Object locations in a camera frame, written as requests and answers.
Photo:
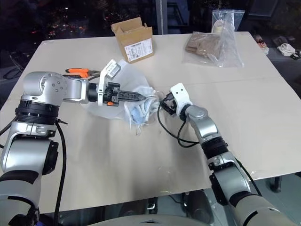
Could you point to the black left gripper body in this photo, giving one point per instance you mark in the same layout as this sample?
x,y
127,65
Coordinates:
x,y
112,92

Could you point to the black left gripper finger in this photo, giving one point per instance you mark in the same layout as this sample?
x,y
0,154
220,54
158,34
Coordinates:
x,y
130,98
131,93

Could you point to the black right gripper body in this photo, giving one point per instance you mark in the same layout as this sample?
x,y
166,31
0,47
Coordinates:
x,y
171,105

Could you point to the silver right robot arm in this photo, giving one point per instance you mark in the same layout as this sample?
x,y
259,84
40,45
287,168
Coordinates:
x,y
225,169

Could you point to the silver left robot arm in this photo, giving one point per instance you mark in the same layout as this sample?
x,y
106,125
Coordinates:
x,y
35,150

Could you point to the plastic bag of brown cardboard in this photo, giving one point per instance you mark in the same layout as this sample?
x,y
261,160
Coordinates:
x,y
200,46

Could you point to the clear plastic bag with white item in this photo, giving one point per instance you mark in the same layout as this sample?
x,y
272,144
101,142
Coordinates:
x,y
229,40

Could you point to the open cardboard box with label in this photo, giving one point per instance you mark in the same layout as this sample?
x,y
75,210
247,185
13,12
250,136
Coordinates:
x,y
136,42

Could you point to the dark rounded shape under table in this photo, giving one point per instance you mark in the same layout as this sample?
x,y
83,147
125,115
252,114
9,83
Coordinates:
x,y
198,207

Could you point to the small cluttered items pile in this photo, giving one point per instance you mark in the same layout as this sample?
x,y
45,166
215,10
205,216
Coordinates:
x,y
261,44

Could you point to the white cloth bundle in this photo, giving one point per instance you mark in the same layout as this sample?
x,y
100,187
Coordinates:
x,y
286,49

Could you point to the black table leg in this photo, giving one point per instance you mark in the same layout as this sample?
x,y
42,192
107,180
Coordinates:
x,y
275,184

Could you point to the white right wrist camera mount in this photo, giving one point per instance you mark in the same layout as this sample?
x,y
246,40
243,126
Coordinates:
x,y
181,94

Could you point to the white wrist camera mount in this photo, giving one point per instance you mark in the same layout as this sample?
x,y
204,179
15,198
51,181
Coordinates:
x,y
181,94
112,68

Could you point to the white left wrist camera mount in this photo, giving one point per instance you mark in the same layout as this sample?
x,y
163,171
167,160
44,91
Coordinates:
x,y
112,68

